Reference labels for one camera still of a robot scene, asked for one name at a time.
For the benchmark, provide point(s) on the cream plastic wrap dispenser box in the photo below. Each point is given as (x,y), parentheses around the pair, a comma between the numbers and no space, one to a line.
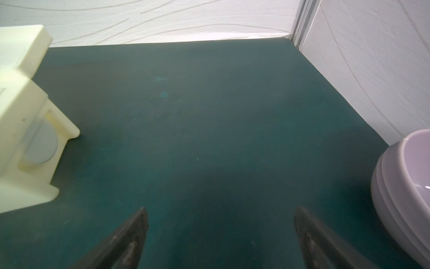
(34,132)

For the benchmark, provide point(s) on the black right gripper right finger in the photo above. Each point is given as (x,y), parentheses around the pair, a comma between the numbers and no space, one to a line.
(322,248)

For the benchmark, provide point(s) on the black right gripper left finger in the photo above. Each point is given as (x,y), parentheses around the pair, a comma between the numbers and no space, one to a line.
(122,249)

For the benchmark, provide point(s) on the lilac ceramic bowl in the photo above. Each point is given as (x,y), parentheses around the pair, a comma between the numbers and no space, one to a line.
(400,190)

